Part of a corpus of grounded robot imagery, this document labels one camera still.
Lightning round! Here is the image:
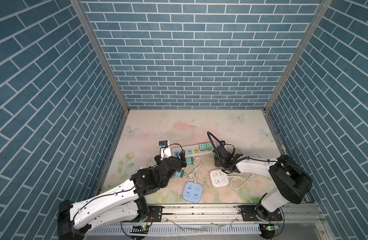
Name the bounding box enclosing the teal plug adapter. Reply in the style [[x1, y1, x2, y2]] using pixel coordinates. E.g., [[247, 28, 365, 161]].
[[175, 169, 185, 178], [199, 144, 207, 151], [186, 157, 194, 165]]

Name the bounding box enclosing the green plug adapter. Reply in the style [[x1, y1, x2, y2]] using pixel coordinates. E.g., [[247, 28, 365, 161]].
[[206, 143, 214, 150]]

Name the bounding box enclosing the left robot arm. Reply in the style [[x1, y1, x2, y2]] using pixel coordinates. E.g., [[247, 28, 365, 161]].
[[58, 151, 187, 240]]

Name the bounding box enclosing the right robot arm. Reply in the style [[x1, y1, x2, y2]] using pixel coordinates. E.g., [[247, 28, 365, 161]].
[[213, 145, 312, 221]]

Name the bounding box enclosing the teal plug adapter top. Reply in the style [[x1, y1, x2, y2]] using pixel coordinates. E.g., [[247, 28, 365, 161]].
[[186, 157, 194, 165]]

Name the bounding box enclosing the white long power strip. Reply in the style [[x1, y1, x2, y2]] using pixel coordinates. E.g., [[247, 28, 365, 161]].
[[170, 144, 213, 157]]

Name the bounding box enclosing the white square power socket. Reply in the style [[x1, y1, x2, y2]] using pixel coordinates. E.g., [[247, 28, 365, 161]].
[[210, 169, 229, 188]]

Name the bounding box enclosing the blue square power socket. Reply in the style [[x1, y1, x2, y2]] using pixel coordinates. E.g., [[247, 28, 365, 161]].
[[183, 182, 203, 204]]

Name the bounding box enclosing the white bundled cable with plug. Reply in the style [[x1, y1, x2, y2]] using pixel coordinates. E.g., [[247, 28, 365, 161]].
[[188, 156, 203, 181]]

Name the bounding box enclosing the white coiled socket cable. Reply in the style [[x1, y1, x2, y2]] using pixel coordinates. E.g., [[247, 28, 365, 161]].
[[228, 174, 257, 190]]

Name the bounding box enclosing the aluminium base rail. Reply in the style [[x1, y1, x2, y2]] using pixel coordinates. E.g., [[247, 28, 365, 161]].
[[85, 203, 333, 240]]

